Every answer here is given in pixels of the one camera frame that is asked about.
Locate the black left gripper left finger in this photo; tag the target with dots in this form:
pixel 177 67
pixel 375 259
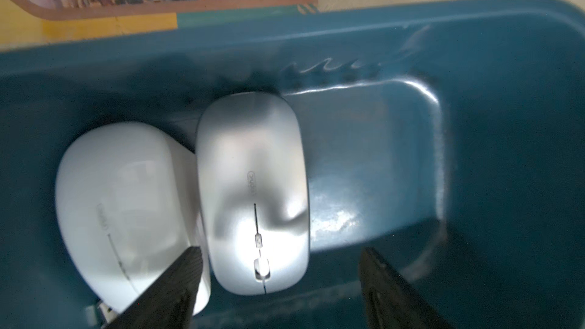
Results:
pixel 169 302

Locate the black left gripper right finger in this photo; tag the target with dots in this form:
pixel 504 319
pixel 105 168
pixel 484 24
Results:
pixel 389 300

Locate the teal plastic storage box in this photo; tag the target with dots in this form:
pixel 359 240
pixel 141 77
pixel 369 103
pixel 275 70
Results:
pixel 448 136

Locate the white rounded computer mouse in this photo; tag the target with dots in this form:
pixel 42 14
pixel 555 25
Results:
pixel 127 206

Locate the silver grey computer mouse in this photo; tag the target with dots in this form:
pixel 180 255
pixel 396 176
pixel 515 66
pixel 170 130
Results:
pixel 254 194

